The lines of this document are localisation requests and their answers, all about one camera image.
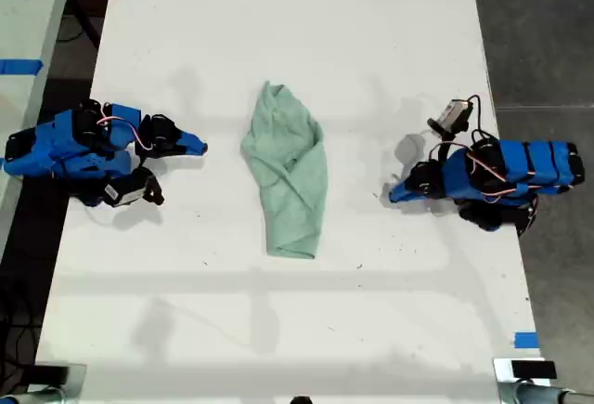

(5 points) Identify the black camera stalk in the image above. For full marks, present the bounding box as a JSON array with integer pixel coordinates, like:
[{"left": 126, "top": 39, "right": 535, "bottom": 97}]
[
  {"left": 429, "top": 127, "right": 468, "bottom": 163},
  {"left": 132, "top": 166, "right": 166, "bottom": 206}
]

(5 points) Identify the short blue tape piece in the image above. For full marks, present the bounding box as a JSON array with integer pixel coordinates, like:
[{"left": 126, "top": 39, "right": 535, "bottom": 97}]
[{"left": 513, "top": 331, "right": 540, "bottom": 350}]

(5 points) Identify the small black box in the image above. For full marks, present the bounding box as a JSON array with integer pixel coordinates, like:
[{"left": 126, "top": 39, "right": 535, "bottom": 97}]
[
  {"left": 32, "top": 365, "right": 70, "bottom": 384},
  {"left": 510, "top": 360, "right": 558, "bottom": 380}
]

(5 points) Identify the black camera box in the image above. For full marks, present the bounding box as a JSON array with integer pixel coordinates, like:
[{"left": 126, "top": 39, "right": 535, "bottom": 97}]
[
  {"left": 101, "top": 176, "right": 150, "bottom": 208},
  {"left": 427, "top": 98, "right": 475, "bottom": 135}
]

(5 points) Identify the grey metal pipe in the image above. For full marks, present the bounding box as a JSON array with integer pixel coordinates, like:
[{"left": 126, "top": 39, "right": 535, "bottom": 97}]
[{"left": 499, "top": 381, "right": 594, "bottom": 404}]

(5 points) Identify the black floor cable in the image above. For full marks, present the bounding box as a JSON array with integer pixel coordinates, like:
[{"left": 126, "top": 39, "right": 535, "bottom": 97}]
[{"left": 0, "top": 278, "right": 50, "bottom": 380}]

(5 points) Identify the neighbouring white table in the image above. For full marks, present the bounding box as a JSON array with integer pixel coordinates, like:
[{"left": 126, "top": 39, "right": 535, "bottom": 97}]
[{"left": 0, "top": 0, "right": 78, "bottom": 250}]

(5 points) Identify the red and white wire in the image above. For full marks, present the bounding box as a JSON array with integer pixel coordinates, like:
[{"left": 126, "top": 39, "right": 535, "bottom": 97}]
[
  {"left": 466, "top": 132, "right": 528, "bottom": 201},
  {"left": 95, "top": 102, "right": 154, "bottom": 152}
]

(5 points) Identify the long blue tape strip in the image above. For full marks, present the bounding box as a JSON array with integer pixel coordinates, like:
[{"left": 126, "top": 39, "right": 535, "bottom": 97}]
[{"left": 0, "top": 58, "right": 45, "bottom": 75}]

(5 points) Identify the black camera cable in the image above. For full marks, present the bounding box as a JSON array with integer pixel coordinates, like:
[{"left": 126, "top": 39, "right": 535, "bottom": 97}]
[{"left": 465, "top": 94, "right": 484, "bottom": 138}]

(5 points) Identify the metal corner bracket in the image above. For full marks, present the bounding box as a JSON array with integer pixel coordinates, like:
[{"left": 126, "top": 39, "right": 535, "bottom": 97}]
[
  {"left": 492, "top": 357, "right": 559, "bottom": 404},
  {"left": 26, "top": 362, "right": 88, "bottom": 404}
]

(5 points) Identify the pale green T-shirt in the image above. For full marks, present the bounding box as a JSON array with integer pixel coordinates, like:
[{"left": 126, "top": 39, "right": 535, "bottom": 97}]
[{"left": 239, "top": 80, "right": 329, "bottom": 261}]

